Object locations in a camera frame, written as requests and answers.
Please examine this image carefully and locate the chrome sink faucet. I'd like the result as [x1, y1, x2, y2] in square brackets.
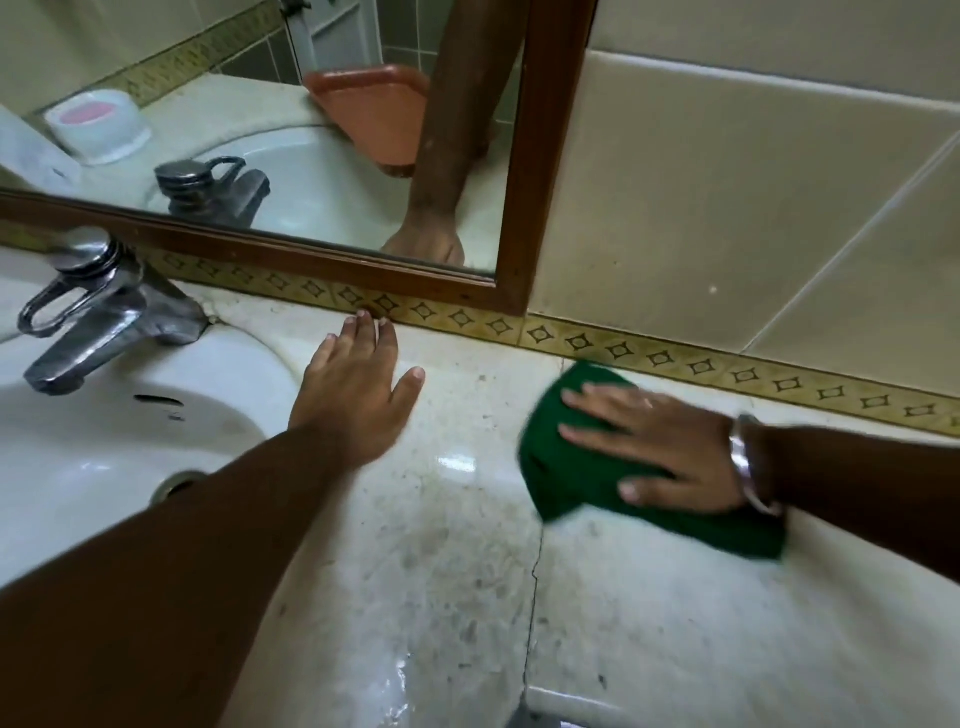
[16, 226, 212, 397]

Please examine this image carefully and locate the person's right forearm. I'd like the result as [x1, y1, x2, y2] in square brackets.
[756, 423, 960, 588]

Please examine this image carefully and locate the wooden framed wall mirror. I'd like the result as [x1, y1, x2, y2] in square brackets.
[0, 0, 600, 317]

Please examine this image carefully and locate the silver wrist bracelet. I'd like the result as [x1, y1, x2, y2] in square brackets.
[728, 412, 786, 519]

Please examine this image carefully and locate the metal sink drain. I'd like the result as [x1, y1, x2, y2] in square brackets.
[149, 470, 208, 509]

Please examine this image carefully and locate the white soap dish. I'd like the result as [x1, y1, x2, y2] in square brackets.
[42, 88, 153, 167]

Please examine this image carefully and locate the green scouring pad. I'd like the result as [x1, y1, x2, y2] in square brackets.
[516, 359, 788, 563]

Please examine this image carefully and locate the person's left forearm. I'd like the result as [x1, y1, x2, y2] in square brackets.
[0, 420, 363, 728]

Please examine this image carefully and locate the person's left hand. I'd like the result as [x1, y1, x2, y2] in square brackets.
[288, 309, 427, 471]

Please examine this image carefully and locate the white ceramic sink basin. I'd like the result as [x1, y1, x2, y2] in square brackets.
[0, 246, 303, 595]

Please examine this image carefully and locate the person's right hand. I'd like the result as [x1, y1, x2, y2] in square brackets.
[558, 382, 745, 516]

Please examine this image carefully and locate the orange plastic tray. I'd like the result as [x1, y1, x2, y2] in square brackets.
[303, 63, 433, 169]

